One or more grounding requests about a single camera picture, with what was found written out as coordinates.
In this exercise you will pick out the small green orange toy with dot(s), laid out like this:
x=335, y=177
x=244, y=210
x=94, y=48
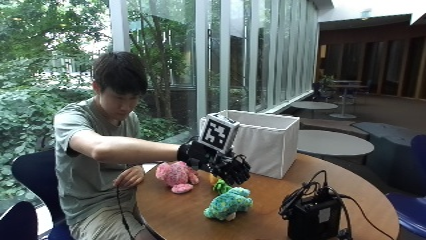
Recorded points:
x=220, y=186

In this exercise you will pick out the the person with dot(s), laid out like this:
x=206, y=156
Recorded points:
x=85, y=173

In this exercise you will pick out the white fabric storage box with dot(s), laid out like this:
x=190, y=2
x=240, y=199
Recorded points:
x=267, y=146

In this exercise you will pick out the teal plush toy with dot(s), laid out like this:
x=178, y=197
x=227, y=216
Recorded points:
x=228, y=203

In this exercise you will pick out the white marker cube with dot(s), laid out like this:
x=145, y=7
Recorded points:
x=219, y=131

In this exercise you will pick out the pink plush toy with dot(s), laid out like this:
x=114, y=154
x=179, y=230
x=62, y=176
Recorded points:
x=175, y=175

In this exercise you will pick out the black electronics box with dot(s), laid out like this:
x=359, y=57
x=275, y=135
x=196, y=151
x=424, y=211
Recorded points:
x=315, y=218

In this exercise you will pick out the round grey table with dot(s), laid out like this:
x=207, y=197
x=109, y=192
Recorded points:
x=334, y=143
x=315, y=105

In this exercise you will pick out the dark chair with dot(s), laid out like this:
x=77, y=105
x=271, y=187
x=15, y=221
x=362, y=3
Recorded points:
x=319, y=91

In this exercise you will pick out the potted plant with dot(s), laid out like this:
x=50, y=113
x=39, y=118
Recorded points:
x=328, y=81

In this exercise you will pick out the grey bench block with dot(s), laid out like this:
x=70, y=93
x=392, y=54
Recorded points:
x=391, y=146

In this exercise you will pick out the round pedestal table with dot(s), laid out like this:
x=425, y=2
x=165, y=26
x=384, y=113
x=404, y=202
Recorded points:
x=344, y=100

